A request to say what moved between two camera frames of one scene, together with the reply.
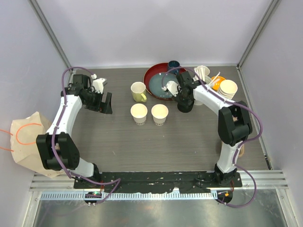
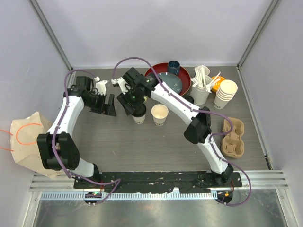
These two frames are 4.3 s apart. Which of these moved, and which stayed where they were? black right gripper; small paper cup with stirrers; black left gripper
Moved: black right gripper
Stayed: small paper cup with stirrers; black left gripper
